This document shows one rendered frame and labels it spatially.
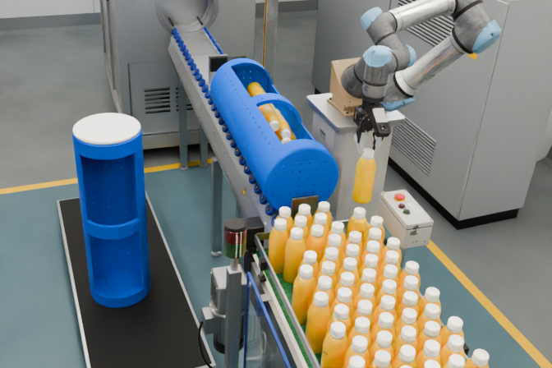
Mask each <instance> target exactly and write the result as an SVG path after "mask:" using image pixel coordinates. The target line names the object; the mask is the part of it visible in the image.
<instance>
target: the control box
mask: <svg viewBox="0 0 552 368"><path fill-rule="evenodd" d="M398 193H401V194H403V195H405V199H403V200H398V199H396V198H395V194H398ZM400 203H404V204H405V208H400V207H398V205H399V204H400ZM412 205H413V206H412ZM414 206H415V207H414ZM412 207H413V208H412ZM405 209H409V210H410V214H405V213H403V211H404V210H405ZM416 209H417V210H416ZM418 211H419V213H417V212H418ZM377 216H380V217H381V218H382V219H383V225H384V226H385V227H386V228H387V229H388V231H389V232H390V233H391V235H392V236H393V237H396V238H397V239H398V240H399V241H400V246H401V247H402V248H403V249H406V248H411V247H416V246H426V245H428V244H429V240H430V234H431V229H432V226H433V222H434V221H433V220H432V219H431V217H430V216H429V215H428V214H427V213H426V212H425V211H424V210H423V209H422V207H420V206H419V205H418V203H417V202H416V201H415V200H414V199H413V198H412V197H411V195H410V194H409V193H408V192H407V191H406V190H400V191H389V192H383V193H380V199H379V207H378V212H377Z"/></svg>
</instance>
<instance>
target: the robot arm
mask: <svg viewBox="0 0 552 368"><path fill-rule="evenodd" d="M438 16H451V17H452V18H453V21H454V22H455V24H456V25H455V26H454V27H453V28H452V29H451V35H450V36H449V37H447V38H446V39H444V40H443V41H442V42H440V43H439V44H438V45H436V46H435V47H434V48H432V49H431V50H430V51H429V52H428V53H426V54H425V55H424V56H422V57H421V58H419V59H418V60H417V61H416V53H415V51H414V49H413V48H412V47H411V46H409V45H403V44H402V43H401V41H400V39H399V38H398V36H397V35H396V32H398V31H400V30H404V29H406V28H409V27H412V26H414V25H418V24H420V23H422V22H425V21H428V20H431V19H434V18H436V17H438ZM361 23H362V25H363V26H364V28H365V30H366V32H367V33H368V35H369V36H370V38H371V39H372V41H373V43H374V44H375V46H372V47H370V48H369V49H368V50H366V51H365V52H364V54H363V56H362V57H361V58H360V59H359V60H358V61H357V63H354V64H352V65H350V66H348V67H347V68H346V69H345V70H344V71H343V73H342V76H341V82H342V85H343V88H344V89H345V90H346V91H347V92H348V93H349V94H350V95H351V96H353V97H355V98H358V99H362V105H360V106H356V107H355V109H354V116H353V121H354V122H355V123H356V125H357V129H356V134H355V135H354V140H355V142H356V145H357V151H358V153H359V155H362V154H363V153H364V148H365V146H366V145H365V142H366V140H367V138H368V135H367V134H366V131H367V132H369V131H374V132H371V138H372V140H373V148H372V149H373V150H374V154H375V152H376V151H377V149H378V148H379V147H380V144H381V142H382V140H383V138H384V137H388V136H389V134H390V133H391V129H390V126H389V122H388V119H387V116H386V113H385V111H384V108H385V109H386V110H387V111H388V112H392V111H395V110H397V109H400V108H402V107H404V106H406V105H408V104H410V103H412V102H413V101H414V97H413V96H414V95H415V94H416V93H417V90H418V88H419V87H420V86H421V85H423V84H424V83H426V82H427V81H428V80H429V79H431V78H432V77H433V76H435V75H436V74H438V73H439V72H441V71H442V70H443V69H445V67H447V66H449V65H450V64H451V63H453V62H454V61H456V60H457V59H459V58H460V57H461V56H462V55H463V54H465V53H466V54H472V53H475V54H479V53H482V52H483V51H485V50H486V49H487V48H488V47H490V46H491V45H492V44H493V43H494V42H495V41H496V40H497V39H498V38H499V37H500V35H501V29H500V27H499V25H498V22H497V20H496V19H495V18H494V17H493V16H492V14H491V13H490V11H489V9H488V8H487V6H486V5H485V4H484V2H483V1H482V0H418V1H415V2H411V3H408V4H407V5H404V6H401V7H397V8H394V9H393V10H390V11H386V12H383V11H381V10H380V8H379V7H373V8H371V9H370V10H369V11H367V12H366V13H365V14H364V15H363V16H362V17H361ZM415 61H416V62H415ZM405 69H406V70H405ZM355 113H356V118H355Z"/></svg>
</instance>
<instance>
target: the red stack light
mask: <svg viewBox="0 0 552 368"><path fill-rule="evenodd" d="M246 228H247V227H246ZM223 239H224V241H225V242H227V243H229V244H233V245H238V244H241V243H243V242H244V241H245V240H246V229H245V230H243V231H241V232H229V231H228V230H226V229H225V227H224V226H223Z"/></svg>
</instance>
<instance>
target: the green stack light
mask: <svg viewBox="0 0 552 368"><path fill-rule="evenodd" d="M223 253H224V254H225V255H226V256H227V257H228V258H230V259H239V258H242V257H243V256H244V255H245V254H246V240H245V241H244V242H243V243H241V244H238V245H233V244H229V243H227V242H225V241H224V239H223Z"/></svg>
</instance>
